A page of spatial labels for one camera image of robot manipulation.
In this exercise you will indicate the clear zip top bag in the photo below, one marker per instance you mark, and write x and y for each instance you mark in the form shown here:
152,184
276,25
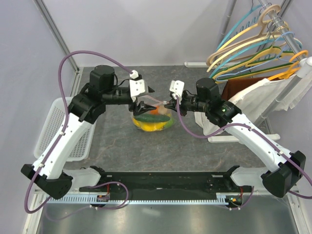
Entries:
154,102

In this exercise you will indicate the green custard apple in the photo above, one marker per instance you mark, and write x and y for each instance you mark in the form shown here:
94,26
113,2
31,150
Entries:
171,122

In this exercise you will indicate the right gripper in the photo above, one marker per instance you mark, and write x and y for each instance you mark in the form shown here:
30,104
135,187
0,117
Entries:
172,105

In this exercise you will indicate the white cable duct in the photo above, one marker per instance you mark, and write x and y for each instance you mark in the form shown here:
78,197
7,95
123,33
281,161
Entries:
103,198

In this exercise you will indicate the white plastic basket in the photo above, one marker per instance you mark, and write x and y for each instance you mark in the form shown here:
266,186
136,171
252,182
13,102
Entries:
52,124

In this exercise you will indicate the orange hanger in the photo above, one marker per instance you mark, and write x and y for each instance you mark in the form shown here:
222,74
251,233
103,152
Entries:
292,69

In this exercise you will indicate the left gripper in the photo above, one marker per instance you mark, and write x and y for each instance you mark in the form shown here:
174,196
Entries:
142,108

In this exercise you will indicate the aluminium frame post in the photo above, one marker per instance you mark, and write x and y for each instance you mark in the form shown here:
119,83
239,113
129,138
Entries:
52,25

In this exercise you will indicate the yellow hanger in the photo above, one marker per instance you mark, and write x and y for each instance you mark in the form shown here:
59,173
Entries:
271,50

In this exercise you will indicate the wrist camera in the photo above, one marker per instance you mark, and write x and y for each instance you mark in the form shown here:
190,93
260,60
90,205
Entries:
138,86
176,88

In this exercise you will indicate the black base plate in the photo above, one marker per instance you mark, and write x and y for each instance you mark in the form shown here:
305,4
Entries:
165,186

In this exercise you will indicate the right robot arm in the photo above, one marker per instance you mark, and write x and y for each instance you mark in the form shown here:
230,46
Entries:
282,168

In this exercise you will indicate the yellow banana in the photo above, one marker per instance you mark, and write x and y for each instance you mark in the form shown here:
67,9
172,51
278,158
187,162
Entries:
150,127

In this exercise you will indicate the orange fruit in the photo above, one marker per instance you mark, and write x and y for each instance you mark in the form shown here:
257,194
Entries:
155,111

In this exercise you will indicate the white clothes rack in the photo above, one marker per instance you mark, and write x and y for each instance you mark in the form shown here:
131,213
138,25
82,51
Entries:
305,66

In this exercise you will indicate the teal hanger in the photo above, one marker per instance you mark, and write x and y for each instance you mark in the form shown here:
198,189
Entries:
256,31

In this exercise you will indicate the green hanger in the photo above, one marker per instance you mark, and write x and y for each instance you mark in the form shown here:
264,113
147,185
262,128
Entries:
276,64

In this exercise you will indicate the white cloth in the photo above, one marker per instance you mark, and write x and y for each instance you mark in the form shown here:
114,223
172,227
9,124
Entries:
254,100

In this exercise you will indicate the brown box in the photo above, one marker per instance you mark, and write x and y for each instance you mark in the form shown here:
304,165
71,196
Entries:
234,86

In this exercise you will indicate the green cucumber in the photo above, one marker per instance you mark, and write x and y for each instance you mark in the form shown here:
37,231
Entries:
152,118

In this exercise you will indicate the light blue hanger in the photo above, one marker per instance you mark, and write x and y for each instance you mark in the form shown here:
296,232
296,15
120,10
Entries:
260,61

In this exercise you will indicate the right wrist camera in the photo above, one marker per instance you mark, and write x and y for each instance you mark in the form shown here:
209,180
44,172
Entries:
176,88

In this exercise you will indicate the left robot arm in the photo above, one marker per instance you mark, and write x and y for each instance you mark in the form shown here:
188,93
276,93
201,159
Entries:
81,114

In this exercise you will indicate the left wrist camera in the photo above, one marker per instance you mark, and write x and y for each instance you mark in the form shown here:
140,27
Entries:
138,86

